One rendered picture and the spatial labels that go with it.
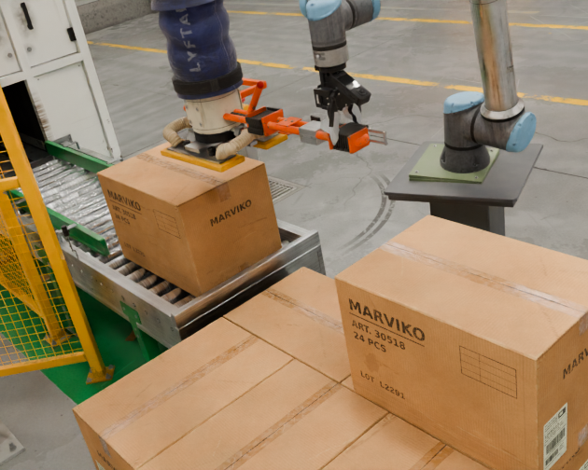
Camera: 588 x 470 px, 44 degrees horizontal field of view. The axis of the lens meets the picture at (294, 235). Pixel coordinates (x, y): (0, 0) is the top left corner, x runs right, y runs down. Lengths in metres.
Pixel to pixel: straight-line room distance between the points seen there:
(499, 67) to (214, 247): 1.17
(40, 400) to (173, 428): 1.38
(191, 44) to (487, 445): 1.40
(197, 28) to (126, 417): 1.19
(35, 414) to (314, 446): 1.70
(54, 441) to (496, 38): 2.29
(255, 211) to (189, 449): 1.00
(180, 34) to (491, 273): 1.14
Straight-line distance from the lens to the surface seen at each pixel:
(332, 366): 2.27
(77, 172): 4.34
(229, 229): 2.69
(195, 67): 2.29
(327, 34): 1.89
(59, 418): 3.36
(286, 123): 2.14
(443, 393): 1.87
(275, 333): 2.46
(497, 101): 2.62
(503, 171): 2.87
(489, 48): 2.52
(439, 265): 1.93
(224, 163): 2.29
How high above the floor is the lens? 1.95
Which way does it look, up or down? 28 degrees down
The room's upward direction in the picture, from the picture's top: 11 degrees counter-clockwise
